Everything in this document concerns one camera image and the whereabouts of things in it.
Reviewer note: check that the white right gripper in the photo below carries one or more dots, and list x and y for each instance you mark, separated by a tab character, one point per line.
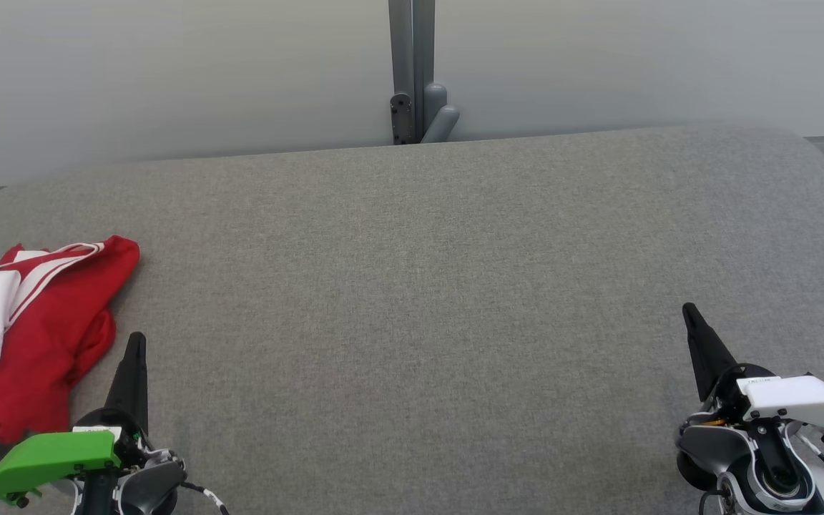
805	400

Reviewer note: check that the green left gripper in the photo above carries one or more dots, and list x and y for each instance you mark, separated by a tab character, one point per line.
54	458

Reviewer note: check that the red shirt with white trim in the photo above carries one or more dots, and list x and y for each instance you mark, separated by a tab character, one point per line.
61	286

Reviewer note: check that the red shorts with white stripes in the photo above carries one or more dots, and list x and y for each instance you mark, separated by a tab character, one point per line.
11	408

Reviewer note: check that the dark grey hinge plate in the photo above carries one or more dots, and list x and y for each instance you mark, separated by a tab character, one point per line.
401	118

